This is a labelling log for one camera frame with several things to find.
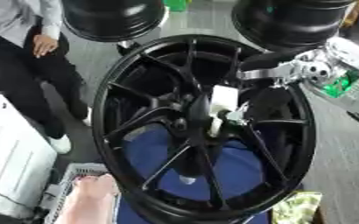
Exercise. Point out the green object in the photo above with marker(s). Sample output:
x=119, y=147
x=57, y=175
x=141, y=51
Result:
x=176, y=4

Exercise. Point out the black spoked wheel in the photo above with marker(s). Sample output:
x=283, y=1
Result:
x=136, y=186

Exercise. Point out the black round wheel rim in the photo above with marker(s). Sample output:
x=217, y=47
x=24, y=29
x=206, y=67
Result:
x=290, y=20
x=111, y=17

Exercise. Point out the grey plastic crate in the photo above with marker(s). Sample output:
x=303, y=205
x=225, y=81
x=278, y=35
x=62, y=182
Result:
x=80, y=169

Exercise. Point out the white box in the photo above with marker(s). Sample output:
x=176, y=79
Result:
x=14, y=163

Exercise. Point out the person's forearm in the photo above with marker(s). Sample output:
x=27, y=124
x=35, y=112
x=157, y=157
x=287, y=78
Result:
x=90, y=201

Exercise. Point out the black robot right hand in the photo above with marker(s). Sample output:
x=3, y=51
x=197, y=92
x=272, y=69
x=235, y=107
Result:
x=269, y=102

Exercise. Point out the green white patterned bag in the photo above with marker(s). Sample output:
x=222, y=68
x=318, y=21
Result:
x=297, y=208

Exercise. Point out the white pin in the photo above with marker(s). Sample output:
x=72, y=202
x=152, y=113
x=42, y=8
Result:
x=224, y=97

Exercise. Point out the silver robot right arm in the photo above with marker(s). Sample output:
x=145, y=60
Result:
x=348, y=78

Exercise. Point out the person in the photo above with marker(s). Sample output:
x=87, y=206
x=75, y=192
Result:
x=19, y=75

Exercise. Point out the person's hand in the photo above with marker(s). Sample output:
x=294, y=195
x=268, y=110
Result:
x=44, y=45

